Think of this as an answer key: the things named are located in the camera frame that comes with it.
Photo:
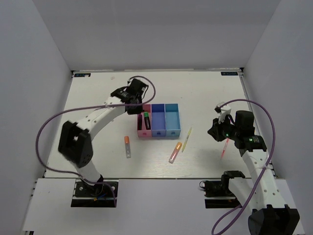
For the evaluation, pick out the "blue label left corner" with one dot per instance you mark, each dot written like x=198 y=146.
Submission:
x=82 y=74

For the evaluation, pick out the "light blue storage bin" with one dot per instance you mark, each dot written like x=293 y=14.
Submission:
x=172 y=119

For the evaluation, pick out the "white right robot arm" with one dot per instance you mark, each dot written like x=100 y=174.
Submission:
x=269 y=214

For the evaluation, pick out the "green cap black highlighter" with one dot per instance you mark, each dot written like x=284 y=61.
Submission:
x=147 y=120

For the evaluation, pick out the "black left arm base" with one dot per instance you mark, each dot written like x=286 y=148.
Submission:
x=85 y=196

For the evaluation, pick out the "pink storage bin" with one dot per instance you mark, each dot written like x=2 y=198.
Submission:
x=144 y=133

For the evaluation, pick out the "thin yellow pen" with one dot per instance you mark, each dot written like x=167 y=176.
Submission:
x=186 y=140

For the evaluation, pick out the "blue label right corner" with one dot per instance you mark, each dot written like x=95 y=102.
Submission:
x=229 y=73

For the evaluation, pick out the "blue label corner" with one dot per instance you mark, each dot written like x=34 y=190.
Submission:
x=229 y=73
x=82 y=74

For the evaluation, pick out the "dark blue storage bin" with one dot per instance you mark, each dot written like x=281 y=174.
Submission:
x=158 y=120

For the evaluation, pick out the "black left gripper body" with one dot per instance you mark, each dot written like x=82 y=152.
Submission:
x=137 y=109

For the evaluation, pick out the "orange cap pink highlighter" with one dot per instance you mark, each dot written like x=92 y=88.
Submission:
x=175 y=152

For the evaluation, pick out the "orange cap white highlighter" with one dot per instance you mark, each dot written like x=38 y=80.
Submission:
x=127 y=146

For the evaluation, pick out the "thin pink pen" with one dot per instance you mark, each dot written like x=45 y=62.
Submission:
x=225 y=147

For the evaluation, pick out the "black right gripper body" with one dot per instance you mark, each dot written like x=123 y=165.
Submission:
x=226 y=129

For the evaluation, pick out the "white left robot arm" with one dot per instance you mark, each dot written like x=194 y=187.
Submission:
x=76 y=138

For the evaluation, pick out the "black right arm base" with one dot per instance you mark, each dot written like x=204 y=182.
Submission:
x=217 y=194

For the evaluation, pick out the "purple cap black highlighter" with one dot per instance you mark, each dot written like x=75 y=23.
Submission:
x=139 y=121

